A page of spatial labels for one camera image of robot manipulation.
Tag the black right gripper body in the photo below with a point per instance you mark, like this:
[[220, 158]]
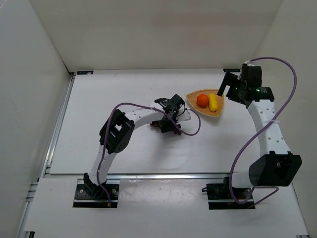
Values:
[[230, 87]]

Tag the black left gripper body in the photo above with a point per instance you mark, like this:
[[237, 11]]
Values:
[[169, 125]]

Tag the purple fake grape bunch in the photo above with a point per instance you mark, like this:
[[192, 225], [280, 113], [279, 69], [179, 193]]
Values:
[[163, 126]]

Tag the yellow fake mango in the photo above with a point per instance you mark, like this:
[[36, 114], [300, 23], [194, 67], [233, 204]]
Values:
[[213, 102]]

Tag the orange fake tangerine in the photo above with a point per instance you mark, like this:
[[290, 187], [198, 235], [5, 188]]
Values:
[[202, 100]]

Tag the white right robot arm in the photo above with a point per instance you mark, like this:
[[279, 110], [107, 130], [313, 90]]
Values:
[[289, 165]]

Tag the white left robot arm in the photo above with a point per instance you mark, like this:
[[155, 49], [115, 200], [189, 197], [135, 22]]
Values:
[[117, 131]]

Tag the woven triangular fruit basket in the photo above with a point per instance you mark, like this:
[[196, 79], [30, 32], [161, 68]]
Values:
[[191, 98]]

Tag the black corner bracket right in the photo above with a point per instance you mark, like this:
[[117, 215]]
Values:
[[231, 70]]

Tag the black corner bracket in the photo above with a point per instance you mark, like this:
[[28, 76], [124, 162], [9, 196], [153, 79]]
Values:
[[231, 70], [85, 72]]

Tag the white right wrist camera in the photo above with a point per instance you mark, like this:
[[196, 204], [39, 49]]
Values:
[[248, 63]]

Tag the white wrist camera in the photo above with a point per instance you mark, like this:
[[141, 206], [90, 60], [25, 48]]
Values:
[[248, 63], [183, 116]]

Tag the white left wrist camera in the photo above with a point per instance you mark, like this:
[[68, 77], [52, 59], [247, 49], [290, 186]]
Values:
[[183, 116]]

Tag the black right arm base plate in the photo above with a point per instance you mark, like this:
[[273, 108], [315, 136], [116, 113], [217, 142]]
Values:
[[219, 197]]

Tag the black corner bracket left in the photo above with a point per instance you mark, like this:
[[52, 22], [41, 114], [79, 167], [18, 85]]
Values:
[[85, 72]]

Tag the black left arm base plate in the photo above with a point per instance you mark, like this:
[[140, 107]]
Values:
[[83, 198]]

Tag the aluminium rail front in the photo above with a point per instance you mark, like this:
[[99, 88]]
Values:
[[145, 176]]

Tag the aluminium rail left side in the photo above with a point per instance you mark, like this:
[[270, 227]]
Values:
[[46, 161]]

